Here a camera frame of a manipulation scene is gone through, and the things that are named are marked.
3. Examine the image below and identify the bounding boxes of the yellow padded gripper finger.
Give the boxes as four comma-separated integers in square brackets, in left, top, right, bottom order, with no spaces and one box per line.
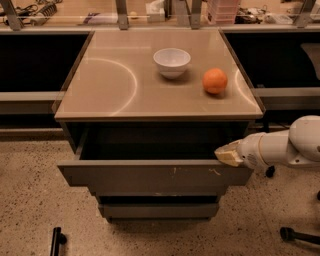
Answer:
[214,140,243,167]

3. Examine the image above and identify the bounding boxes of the grey top drawer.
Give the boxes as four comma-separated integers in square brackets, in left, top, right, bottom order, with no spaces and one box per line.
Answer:
[58,129,252,202]

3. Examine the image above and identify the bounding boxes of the grey drawer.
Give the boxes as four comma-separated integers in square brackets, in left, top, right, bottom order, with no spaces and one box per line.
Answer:
[98,203,219,219]
[58,129,252,202]

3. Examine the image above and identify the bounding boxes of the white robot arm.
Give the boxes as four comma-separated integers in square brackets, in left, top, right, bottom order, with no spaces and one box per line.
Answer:
[214,115,320,170]

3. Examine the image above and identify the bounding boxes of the grey drawer cabinet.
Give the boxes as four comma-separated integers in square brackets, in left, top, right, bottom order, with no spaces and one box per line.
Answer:
[51,27,267,224]

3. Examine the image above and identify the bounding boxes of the grey bottom drawer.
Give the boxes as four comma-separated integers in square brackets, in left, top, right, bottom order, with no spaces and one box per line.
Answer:
[98,203,219,219]

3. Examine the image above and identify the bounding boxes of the black chair leg with caster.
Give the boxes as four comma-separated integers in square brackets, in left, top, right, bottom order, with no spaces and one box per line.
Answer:
[265,166,275,178]

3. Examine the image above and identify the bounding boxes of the orange fruit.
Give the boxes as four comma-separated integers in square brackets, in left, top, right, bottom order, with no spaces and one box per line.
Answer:
[202,68,228,94]

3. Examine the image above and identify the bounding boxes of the black caster leg lower right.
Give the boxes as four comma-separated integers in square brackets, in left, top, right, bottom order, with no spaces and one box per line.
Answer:
[280,227,320,245]

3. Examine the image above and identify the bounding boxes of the white bowl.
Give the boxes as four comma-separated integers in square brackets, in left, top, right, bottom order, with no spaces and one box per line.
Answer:
[153,48,191,79]

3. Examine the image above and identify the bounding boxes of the pink stacked trays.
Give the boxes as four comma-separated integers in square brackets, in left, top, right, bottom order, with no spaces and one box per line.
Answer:
[206,0,240,25]

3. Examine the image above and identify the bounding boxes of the white tissue box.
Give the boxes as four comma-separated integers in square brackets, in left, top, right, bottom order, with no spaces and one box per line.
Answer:
[146,0,165,23]

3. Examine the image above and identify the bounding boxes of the black caster leg lower left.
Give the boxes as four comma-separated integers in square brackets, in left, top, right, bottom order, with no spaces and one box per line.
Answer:
[50,227,67,256]

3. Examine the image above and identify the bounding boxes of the coiled black cable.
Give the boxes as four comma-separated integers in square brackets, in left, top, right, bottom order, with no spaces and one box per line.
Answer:
[29,2,58,26]

